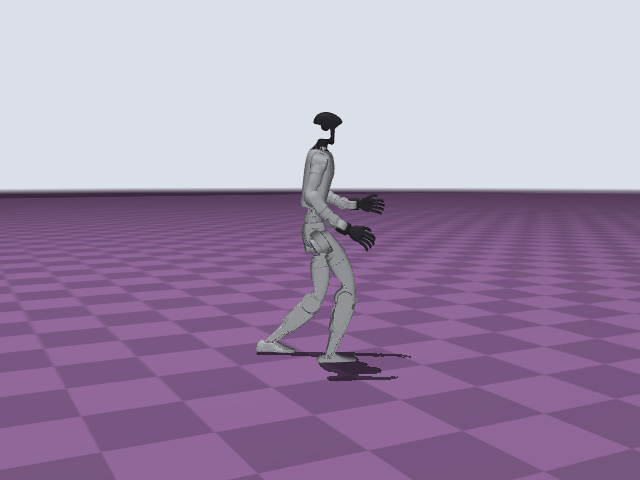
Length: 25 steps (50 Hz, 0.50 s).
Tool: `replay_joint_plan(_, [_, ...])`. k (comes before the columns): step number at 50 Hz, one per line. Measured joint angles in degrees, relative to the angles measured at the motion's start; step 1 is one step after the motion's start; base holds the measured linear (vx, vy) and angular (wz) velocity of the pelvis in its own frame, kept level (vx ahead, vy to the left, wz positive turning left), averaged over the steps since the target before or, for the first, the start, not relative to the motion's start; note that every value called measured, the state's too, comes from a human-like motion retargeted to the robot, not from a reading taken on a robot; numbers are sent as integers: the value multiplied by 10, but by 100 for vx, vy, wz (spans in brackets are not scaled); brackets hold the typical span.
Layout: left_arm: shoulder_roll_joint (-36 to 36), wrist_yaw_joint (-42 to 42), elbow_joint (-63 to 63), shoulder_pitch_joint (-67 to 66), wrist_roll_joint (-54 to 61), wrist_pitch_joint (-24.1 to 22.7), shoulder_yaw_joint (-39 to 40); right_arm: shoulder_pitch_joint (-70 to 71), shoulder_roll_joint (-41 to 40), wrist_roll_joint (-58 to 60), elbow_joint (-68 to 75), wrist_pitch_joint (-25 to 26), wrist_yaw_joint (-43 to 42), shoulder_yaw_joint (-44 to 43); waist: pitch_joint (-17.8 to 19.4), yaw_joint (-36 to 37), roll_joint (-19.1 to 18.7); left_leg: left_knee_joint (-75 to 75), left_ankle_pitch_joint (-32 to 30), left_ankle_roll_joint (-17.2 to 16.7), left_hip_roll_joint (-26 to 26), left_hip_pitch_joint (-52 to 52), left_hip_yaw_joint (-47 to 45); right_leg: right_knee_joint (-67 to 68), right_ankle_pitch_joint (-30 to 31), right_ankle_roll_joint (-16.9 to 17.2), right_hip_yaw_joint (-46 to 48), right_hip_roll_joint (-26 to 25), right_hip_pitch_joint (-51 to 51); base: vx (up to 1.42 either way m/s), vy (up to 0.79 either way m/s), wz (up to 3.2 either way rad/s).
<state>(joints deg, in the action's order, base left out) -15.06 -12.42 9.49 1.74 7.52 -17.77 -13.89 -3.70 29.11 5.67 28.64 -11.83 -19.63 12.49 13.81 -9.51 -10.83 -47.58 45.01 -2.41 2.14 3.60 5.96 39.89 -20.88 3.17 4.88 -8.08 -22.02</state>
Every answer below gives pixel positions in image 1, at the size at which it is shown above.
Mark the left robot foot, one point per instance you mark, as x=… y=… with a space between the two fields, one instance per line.
x=273 y=347

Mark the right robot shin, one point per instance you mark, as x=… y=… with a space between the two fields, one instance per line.
x=340 y=319

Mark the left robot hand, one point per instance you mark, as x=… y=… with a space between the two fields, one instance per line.
x=367 y=203

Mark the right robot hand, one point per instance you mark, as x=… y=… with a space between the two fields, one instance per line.
x=357 y=233

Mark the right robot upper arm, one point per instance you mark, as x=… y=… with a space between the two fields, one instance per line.
x=318 y=166

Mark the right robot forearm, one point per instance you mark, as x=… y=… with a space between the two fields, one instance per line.
x=332 y=220

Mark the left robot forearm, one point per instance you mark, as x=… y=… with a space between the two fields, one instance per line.
x=342 y=203

